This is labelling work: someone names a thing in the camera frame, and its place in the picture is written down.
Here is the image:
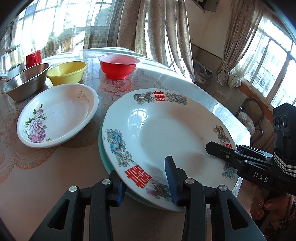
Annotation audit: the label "red mug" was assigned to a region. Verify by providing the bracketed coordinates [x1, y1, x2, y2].
[26, 50, 42, 68]

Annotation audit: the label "white plate red characters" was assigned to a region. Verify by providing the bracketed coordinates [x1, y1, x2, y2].
[101, 88, 238, 212]

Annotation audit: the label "yellow plastic bowl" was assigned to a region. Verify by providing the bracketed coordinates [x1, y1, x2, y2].
[46, 61, 87, 86]

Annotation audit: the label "wooden chair with cushion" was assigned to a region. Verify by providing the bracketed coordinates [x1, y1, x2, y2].
[235, 97, 264, 146]

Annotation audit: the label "person right hand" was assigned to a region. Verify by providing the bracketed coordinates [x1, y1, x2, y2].
[250, 185, 293, 222]

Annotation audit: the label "beige curtain right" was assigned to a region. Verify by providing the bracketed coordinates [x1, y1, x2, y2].
[117, 1, 195, 82]

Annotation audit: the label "stainless steel bowl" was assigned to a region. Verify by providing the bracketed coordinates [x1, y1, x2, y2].
[2, 63, 52, 102]

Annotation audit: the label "side window curtain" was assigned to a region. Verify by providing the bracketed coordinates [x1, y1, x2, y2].
[217, 1, 265, 86]

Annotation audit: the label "red plastic bowl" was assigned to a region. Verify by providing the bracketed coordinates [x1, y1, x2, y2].
[98, 54, 139, 80]

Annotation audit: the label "wall electrical box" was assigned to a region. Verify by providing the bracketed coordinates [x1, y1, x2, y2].
[193, 0, 220, 13]

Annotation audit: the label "glass kettle white handle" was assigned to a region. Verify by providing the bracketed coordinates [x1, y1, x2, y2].
[1, 45, 25, 81]

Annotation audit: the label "turquoise round plate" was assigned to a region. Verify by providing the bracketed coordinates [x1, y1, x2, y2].
[98, 122, 178, 211]

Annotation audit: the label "white bowl purple flowers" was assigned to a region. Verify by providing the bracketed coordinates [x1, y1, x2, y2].
[16, 83, 99, 149]

